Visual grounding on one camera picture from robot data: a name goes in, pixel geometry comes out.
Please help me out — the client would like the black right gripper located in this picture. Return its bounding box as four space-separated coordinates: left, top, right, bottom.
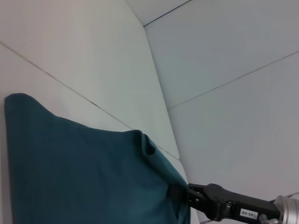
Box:
188 183 285 222

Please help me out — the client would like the right wrist cable with plug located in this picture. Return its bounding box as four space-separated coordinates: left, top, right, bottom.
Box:
258 214 281 224

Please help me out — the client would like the teal T-shirt with FREE print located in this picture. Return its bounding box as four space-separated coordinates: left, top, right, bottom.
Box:
4 92 192 224

